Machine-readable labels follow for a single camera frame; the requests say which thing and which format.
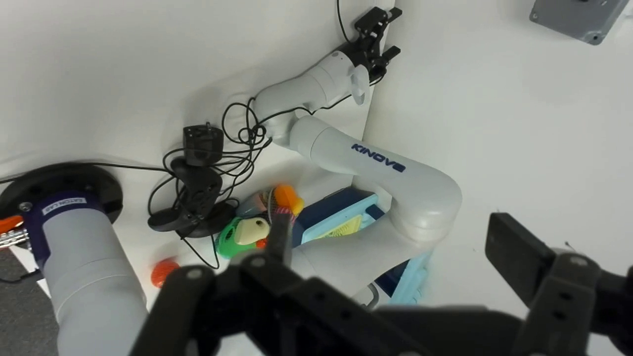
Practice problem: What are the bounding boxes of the grey wall junction box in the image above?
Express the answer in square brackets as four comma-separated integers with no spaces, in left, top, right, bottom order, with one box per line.
[528,0,631,48]

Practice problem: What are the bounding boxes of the black cable bundle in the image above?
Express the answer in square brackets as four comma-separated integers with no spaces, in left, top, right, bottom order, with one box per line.
[0,98,277,274]

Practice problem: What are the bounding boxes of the black power adapter block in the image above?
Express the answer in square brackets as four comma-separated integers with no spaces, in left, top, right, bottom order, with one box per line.
[180,124,225,169]

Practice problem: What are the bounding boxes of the green yellow toy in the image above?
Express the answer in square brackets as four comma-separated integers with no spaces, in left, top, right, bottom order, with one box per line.
[213,215,273,262]

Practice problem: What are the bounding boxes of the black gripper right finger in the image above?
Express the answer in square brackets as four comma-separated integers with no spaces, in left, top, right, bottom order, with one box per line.
[484,213,633,356]

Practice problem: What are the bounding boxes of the black round base plate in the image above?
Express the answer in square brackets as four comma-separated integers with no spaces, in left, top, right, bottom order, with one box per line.
[0,163,126,234]

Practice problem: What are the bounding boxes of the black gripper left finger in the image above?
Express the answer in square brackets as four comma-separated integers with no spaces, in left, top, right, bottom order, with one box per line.
[128,207,431,356]

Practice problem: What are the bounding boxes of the blue box with green lid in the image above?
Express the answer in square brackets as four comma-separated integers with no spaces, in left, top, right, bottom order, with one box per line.
[291,187,435,307]

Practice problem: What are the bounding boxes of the small black end tool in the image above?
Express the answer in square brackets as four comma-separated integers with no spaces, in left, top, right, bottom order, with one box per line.
[340,7,405,86]

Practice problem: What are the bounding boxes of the thin black table cable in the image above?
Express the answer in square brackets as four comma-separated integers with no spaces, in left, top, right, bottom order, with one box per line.
[334,0,352,48]

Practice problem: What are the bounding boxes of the orange toy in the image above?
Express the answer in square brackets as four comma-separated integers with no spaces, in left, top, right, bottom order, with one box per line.
[271,183,306,222]

